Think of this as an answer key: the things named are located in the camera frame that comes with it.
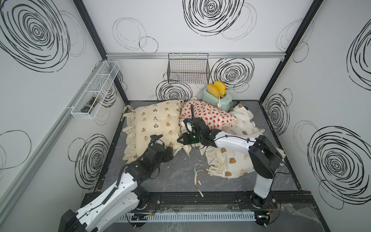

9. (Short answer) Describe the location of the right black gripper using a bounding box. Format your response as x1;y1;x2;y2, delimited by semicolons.
176;133;203;146

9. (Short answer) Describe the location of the strawberry print pillow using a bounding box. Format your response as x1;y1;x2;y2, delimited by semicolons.
179;100;237;132

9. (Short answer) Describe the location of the cream bear pillow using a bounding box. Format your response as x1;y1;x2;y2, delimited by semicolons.
123;100;184;163

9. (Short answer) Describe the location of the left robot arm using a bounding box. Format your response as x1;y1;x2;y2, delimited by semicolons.
58;143;174;232

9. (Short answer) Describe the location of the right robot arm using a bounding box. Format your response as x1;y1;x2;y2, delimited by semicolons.
178;118;285;208

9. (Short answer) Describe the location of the mint green toaster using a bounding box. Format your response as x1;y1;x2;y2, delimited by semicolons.
202;89;232;111

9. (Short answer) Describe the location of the cream bear pillowcase right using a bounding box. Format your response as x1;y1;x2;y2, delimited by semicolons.
193;103;287;198

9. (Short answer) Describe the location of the front yellow toast slice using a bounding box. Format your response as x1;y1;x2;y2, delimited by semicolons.
206;84;219;99

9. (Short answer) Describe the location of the yellow toast slice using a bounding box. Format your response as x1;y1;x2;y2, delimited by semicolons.
206;84;219;99
214;81;227;98

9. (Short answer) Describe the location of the rear yellow toast slice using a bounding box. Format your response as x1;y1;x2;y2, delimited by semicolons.
214;81;227;98

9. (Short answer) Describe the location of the dark item in shelf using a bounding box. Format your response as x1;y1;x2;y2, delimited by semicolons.
80;95;100;114

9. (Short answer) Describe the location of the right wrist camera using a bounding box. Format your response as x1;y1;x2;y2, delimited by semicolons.
185;121;195;134

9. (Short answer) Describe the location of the black wire basket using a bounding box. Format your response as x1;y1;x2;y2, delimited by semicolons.
167;53;211;85

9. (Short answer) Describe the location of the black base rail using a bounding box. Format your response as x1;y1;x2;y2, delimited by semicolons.
140;191;315;209

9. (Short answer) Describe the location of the white wire shelf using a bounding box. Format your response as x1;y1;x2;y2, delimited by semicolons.
71;61;120;123

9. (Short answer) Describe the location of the white slotted cable duct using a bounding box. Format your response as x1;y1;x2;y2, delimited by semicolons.
116;212;256;223

